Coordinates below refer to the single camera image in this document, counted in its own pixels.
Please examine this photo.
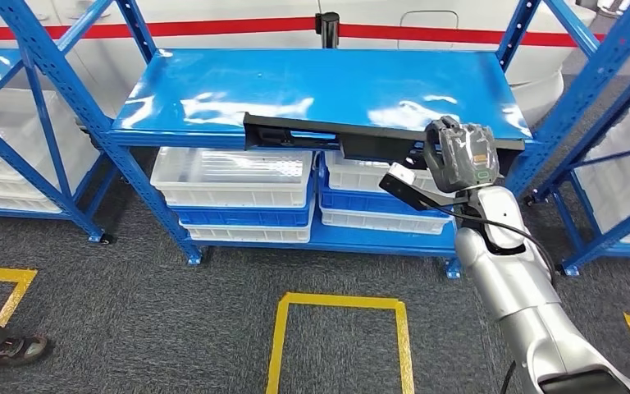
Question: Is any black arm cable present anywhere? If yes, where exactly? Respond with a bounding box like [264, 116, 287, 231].
[429, 202, 558, 394]

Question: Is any person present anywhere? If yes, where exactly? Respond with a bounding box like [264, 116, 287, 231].
[0, 309, 51, 382]

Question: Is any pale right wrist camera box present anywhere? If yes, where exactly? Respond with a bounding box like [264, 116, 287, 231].
[390, 162, 418, 187]

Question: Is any long black metal part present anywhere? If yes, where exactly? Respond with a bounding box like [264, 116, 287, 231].
[243, 112, 527, 170]

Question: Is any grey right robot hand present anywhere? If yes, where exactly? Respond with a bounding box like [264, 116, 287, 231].
[423, 115, 501, 194]

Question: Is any black wrist camera mount plate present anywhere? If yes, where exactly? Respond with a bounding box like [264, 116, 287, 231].
[378, 173, 465, 213]

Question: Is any blue steel shelf rack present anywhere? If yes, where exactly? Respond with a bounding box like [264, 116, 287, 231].
[527, 54, 630, 278]
[0, 48, 116, 244]
[0, 0, 630, 281]

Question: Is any black stanchion post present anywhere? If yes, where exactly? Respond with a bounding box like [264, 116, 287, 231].
[314, 11, 340, 50]

